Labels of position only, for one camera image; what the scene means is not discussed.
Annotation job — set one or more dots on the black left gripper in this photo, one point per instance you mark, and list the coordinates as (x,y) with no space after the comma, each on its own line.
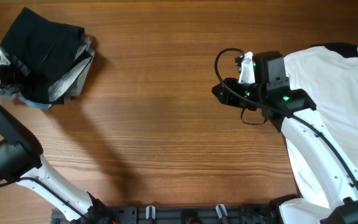
(24,71)

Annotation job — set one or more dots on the white t-shirt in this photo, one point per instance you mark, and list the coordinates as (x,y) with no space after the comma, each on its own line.
(332,82)

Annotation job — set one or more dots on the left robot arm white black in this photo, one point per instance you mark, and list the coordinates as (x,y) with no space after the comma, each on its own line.
(22,162)

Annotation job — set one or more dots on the folded blue jeans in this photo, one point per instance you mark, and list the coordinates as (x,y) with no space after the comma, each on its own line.
(41,106)

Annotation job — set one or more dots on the folded grey trousers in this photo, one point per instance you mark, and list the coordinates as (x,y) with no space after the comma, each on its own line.
(68,86)

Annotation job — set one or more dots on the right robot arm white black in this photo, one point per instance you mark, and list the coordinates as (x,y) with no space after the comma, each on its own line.
(294,114)

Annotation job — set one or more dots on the black shorts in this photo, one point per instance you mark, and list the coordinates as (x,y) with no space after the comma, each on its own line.
(46,49)

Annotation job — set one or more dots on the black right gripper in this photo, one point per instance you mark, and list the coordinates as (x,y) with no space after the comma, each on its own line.
(227,99)

